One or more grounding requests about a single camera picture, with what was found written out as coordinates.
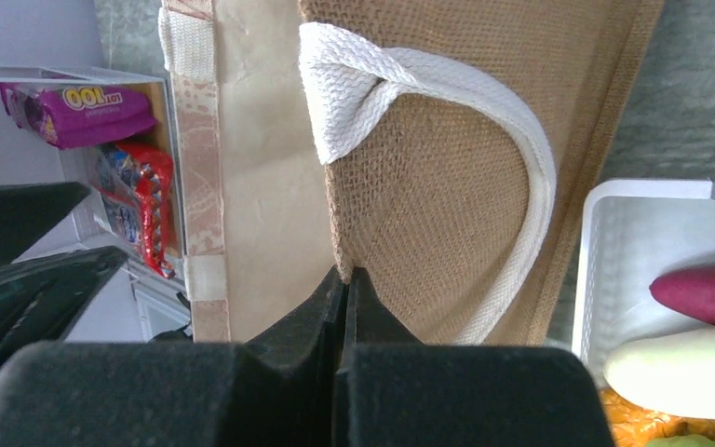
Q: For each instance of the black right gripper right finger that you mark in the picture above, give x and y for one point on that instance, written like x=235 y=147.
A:
x=393 y=390

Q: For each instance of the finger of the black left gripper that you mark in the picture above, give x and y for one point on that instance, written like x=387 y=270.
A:
x=29 y=211
x=42 y=299

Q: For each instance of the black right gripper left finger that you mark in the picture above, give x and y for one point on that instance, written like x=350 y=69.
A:
x=274 y=390

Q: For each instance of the burlap grocery bag pink print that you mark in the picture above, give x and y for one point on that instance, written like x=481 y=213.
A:
x=443 y=146

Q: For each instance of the white perforated plastic basket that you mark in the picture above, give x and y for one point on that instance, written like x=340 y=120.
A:
x=633 y=231

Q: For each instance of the purple snack bag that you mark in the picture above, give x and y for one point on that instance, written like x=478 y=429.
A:
x=72 y=116

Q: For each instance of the colourful snack pack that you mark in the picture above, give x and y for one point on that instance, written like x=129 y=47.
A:
x=133 y=180

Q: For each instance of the orange ginger root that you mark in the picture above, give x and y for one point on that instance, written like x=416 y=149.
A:
x=632 y=425

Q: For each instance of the green cabbage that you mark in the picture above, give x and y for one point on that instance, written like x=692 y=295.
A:
x=691 y=440

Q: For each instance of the white eggplant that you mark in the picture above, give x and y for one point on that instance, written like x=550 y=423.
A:
x=672 y=374

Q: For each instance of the magenta sweet potato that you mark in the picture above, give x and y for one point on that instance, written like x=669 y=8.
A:
x=689 y=291

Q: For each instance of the white wire shelf rack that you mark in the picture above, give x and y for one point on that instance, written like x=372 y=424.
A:
x=78 y=164

